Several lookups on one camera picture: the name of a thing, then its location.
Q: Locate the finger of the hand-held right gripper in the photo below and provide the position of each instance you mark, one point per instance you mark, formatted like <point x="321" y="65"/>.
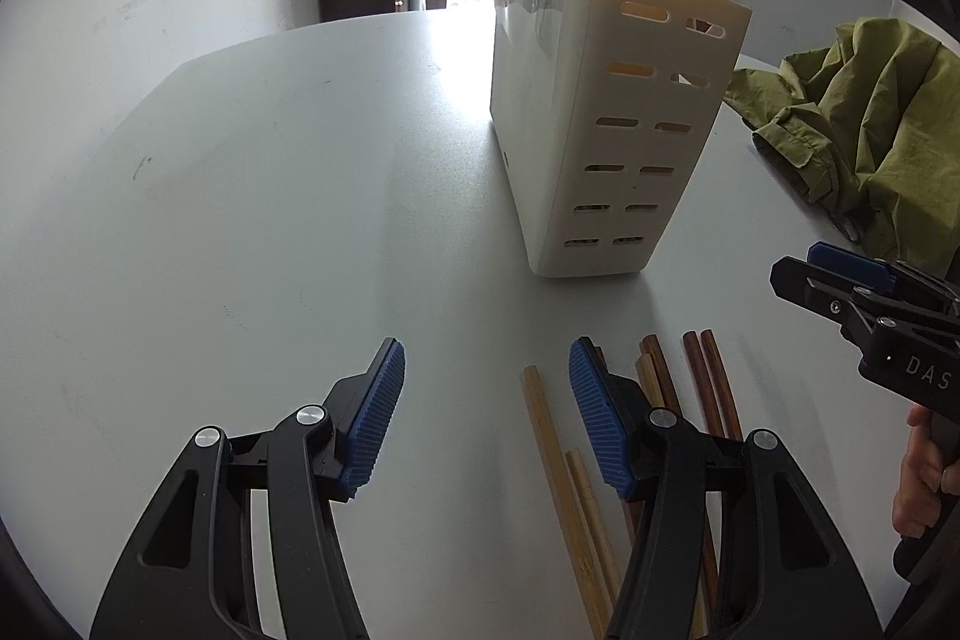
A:
<point x="851" y="265"/>
<point x="814" y="291"/>

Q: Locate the olive green jacket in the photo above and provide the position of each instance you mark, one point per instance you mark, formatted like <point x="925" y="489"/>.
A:
<point x="885" y="108"/>

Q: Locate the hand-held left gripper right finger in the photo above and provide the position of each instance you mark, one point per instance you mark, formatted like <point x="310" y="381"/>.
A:
<point x="598" y="422"/>

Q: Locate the brown wooden chopstick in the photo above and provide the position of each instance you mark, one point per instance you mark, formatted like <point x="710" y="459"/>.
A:
<point x="664" y="377"/>
<point x="724" y="385"/>
<point x="705" y="385"/>

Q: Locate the white perforated plastic utensil holder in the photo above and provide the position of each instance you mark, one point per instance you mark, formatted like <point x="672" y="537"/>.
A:
<point x="555" y="108"/>

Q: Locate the person's right hand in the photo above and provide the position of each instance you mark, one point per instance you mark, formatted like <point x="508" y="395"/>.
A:
<point x="916" y="482"/>

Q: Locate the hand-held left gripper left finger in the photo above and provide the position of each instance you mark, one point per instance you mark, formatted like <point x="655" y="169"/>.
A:
<point x="376" y="415"/>

